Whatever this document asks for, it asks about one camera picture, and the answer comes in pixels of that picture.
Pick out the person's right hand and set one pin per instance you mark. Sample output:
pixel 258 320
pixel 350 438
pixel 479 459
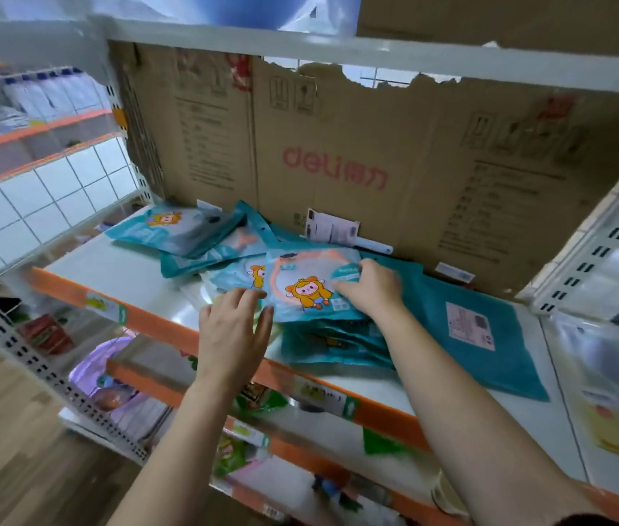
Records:
pixel 375 293

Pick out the person's left hand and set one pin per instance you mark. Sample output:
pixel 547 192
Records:
pixel 232 339

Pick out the teal packet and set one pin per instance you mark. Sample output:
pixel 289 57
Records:
pixel 287 268

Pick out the messy pile of teal packets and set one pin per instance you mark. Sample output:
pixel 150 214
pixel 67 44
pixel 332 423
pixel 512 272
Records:
pixel 178 224

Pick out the cream packaged hand mirror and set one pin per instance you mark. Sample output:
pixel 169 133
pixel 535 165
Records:
pixel 616 377

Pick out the person's left forearm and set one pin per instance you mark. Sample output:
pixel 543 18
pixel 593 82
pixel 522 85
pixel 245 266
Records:
pixel 178 465

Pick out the person's right forearm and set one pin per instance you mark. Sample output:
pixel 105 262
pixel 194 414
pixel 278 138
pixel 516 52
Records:
pixel 479 432

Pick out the person's black shirt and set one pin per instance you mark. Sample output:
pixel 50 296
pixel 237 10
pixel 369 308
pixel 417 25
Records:
pixel 588 522

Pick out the brown snack packet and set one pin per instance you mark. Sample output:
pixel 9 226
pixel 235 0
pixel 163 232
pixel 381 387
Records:
pixel 257 397

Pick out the yellow white price label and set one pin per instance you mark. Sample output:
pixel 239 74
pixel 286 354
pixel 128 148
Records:
pixel 323 397
pixel 105 307

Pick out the green snack packet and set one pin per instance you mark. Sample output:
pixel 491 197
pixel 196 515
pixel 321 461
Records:
pixel 383 443
pixel 230 457

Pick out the lilac plastic basin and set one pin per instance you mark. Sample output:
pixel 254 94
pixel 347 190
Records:
pixel 90 367

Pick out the brown cardboard sheet red print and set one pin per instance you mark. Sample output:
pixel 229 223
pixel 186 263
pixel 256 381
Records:
pixel 397 131

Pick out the pile of colourful cards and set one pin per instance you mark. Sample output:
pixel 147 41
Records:
pixel 331 490

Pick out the red snack packet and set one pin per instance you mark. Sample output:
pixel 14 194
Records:
pixel 46 334

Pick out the beige paper cup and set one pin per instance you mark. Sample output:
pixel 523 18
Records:
pixel 446 498

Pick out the row of white bottles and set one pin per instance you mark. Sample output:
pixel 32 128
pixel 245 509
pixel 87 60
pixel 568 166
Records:
pixel 52 95

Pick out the brown cardboard box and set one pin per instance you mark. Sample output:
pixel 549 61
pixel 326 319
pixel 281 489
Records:
pixel 506 16

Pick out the blue plastic basin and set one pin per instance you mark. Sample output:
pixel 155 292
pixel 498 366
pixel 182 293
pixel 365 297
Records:
pixel 260 8

